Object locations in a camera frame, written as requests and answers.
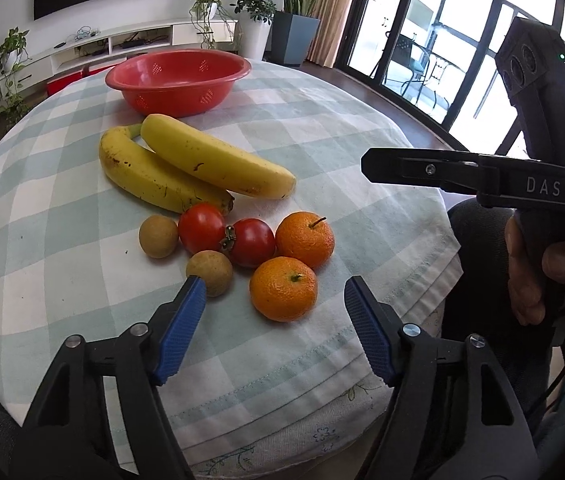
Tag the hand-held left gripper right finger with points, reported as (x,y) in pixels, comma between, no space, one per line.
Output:
(370,335)

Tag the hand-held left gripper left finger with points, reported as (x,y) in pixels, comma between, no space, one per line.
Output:
(182,330)

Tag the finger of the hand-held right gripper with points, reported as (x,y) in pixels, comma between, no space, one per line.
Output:
(397,165)

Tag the small brown round fruit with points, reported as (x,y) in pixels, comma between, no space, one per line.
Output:
(158,236)
(215,270)

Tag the red tomato with calyx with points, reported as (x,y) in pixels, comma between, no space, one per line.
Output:
(255,242)

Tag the orange mandarin with stem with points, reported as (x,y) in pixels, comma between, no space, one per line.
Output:
(305,240)

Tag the yellow banana with green stem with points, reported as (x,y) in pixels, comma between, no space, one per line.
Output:
(137,172)

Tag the thick yellow banana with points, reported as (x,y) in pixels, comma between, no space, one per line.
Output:
(217,160)

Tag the red plastic colander bowl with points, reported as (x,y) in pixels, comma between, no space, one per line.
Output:
(177,85)

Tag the person's right hand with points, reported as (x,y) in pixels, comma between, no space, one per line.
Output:
(524,280)

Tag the metal patio chair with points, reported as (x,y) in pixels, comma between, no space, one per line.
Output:
(442,80)
(412,60)

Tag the green white checkered tablecloth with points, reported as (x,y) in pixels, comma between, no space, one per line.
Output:
(62,260)

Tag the black framed sliding glass door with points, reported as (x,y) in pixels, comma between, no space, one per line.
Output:
(395,25)

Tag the large-leaf plant grey planter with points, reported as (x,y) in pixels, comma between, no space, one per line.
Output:
(293,37)

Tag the beige curtain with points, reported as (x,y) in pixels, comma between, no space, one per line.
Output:
(332,10)

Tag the umbrella plant white pot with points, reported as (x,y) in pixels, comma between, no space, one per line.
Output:
(255,35)

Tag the trailing pothos white pot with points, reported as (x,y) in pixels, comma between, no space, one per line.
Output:
(207,10)
(12,55)

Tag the white television cabinet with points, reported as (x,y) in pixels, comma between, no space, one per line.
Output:
(182,30)

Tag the red storage box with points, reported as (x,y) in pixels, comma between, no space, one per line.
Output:
(64,83)

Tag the black set-top box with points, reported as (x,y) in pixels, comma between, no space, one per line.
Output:
(135,42)

